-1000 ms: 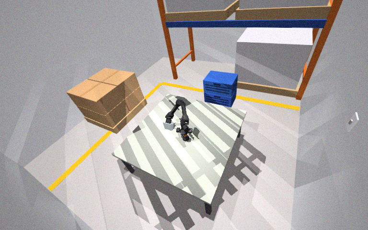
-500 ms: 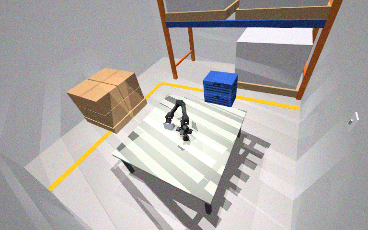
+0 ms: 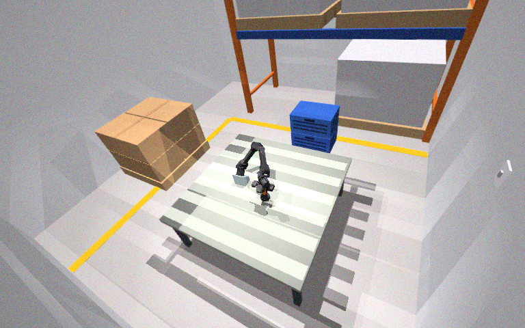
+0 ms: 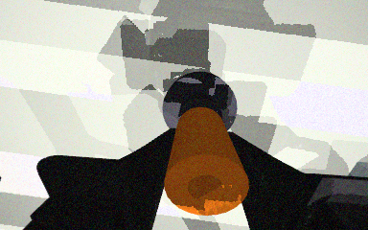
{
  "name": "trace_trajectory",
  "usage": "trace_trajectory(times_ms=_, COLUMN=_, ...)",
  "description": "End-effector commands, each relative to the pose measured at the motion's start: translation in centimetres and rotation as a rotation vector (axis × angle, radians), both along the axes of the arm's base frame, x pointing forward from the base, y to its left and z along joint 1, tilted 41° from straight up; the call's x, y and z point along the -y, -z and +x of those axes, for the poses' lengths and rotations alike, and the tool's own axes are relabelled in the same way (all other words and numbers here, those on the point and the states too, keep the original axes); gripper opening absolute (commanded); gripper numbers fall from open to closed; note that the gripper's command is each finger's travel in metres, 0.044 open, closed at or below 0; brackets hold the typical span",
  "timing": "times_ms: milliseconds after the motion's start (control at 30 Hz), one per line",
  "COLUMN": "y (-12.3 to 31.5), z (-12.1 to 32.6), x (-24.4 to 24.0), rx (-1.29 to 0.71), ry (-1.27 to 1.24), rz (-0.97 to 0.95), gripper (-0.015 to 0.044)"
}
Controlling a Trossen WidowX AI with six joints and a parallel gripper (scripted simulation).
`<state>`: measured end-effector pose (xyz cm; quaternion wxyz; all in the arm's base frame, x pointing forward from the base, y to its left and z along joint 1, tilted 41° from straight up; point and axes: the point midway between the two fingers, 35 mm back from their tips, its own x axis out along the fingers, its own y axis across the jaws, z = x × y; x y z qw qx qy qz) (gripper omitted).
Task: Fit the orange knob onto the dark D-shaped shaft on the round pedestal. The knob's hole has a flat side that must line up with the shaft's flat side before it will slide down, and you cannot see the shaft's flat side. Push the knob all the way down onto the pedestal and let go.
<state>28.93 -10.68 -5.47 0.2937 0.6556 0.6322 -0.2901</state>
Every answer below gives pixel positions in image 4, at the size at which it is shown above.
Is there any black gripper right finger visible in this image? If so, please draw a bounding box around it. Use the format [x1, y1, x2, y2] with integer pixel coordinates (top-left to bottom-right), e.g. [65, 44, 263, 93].
[227, 131, 368, 230]

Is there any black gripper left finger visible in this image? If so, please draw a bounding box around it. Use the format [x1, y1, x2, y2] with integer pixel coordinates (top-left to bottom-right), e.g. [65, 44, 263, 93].
[36, 128, 176, 230]

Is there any orange knob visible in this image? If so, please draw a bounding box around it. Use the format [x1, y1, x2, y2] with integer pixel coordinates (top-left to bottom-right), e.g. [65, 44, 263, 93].
[164, 107, 249, 216]

